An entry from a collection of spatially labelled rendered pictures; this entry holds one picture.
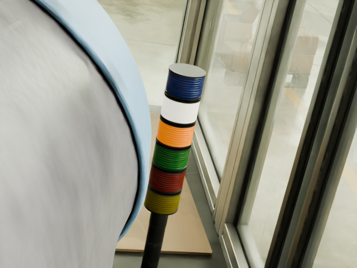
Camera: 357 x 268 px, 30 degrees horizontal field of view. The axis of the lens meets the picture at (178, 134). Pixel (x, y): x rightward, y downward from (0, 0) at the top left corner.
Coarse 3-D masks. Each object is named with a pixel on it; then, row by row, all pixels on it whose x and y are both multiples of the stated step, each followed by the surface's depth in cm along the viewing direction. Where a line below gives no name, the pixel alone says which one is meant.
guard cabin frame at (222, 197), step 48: (192, 0) 166; (288, 0) 104; (192, 48) 172; (336, 48) 83; (336, 96) 80; (192, 144) 156; (240, 144) 116; (336, 144) 81; (240, 192) 118; (288, 192) 92; (240, 240) 116
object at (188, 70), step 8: (176, 64) 80; (184, 64) 81; (168, 72) 79; (176, 72) 78; (184, 72) 78; (192, 72) 79; (200, 72) 79; (168, 80) 79; (176, 80) 78; (184, 80) 77; (192, 80) 78; (200, 80) 78; (168, 88) 79; (176, 88) 78; (184, 88) 78; (192, 88) 78; (200, 88) 79; (176, 96) 78; (184, 96) 78; (192, 96) 79; (200, 96) 80
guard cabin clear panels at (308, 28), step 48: (96, 0) 167; (144, 0) 169; (240, 0) 135; (336, 0) 86; (144, 48) 174; (240, 48) 130; (288, 48) 102; (240, 96) 127; (288, 96) 100; (288, 144) 98; (336, 192) 80; (288, 240) 94; (336, 240) 78
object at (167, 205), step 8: (152, 192) 84; (160, 192) 84; (144, 200) 87; (152, 200) 85; (160, 200) 84; (168, 200) 84; (176, 200) 85; (152, 208) 85; (160, 208) 85; (168, 208) 85; (176, 208) 86
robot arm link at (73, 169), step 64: (0, 0) 13; (64, 0) 15; (0, 64) 11; (64, 64) 13; (128, 64) 17; (0, 128) 10; (64, 128) 12; (128, 128) 16; (0, 192) 10; (64, 192) 12; (128, 192) 16; (0, 256) 9; (64, 256) 12
